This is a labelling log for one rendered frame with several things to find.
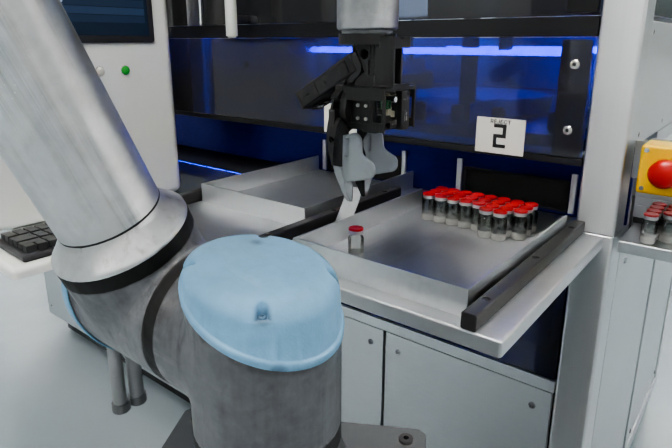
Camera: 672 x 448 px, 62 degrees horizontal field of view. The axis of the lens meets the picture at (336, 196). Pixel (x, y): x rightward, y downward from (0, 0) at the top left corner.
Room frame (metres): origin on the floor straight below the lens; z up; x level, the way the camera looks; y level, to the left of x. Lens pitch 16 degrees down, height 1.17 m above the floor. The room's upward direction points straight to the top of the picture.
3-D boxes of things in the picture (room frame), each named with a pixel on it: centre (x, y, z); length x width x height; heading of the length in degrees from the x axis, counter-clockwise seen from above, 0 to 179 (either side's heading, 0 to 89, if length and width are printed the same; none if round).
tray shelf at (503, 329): (0.91, -0.04, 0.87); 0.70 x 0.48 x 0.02; 52
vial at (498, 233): (0.80, -0.25, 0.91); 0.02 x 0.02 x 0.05
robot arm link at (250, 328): (0.38, 0.06, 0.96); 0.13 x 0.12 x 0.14; 52
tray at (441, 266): (0.77, -0.15, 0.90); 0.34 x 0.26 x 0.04; 141
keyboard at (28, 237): (1.09, 0.46, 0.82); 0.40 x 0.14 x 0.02; 140
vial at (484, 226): (0.81, -0.23, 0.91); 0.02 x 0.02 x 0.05
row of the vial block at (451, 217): (0.85, -0.22, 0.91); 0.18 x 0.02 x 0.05; 51
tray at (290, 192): (1.07, 0.05, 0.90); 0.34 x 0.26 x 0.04; 142
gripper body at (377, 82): (0.71, -0.04, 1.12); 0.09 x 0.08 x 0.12; 52
